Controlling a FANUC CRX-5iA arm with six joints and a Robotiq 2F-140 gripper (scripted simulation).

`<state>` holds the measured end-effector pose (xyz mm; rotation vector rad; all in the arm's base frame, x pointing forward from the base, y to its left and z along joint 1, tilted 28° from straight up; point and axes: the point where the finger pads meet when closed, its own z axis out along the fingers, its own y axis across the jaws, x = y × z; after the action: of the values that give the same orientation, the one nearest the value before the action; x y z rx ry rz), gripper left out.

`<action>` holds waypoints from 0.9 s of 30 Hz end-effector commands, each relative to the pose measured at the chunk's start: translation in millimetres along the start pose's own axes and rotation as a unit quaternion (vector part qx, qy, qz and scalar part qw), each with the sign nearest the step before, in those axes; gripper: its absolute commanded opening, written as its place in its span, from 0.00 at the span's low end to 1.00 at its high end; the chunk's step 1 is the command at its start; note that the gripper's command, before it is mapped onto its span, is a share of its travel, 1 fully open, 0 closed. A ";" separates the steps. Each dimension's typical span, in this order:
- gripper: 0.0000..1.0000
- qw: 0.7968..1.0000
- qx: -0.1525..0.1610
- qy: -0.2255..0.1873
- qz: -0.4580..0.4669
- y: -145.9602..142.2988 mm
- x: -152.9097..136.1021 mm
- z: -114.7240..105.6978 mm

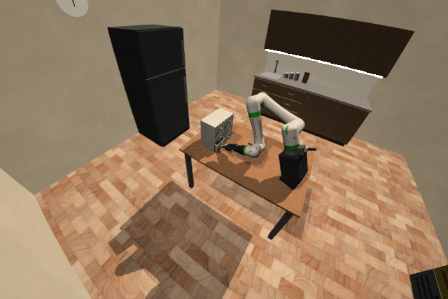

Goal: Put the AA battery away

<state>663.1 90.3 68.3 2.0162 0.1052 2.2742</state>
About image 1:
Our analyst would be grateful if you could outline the grey small chest of drawers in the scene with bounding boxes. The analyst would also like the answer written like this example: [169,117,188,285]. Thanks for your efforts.
[200,108,234,152]

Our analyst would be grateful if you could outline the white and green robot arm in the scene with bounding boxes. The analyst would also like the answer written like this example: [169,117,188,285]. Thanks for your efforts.
[239,92,316,158]

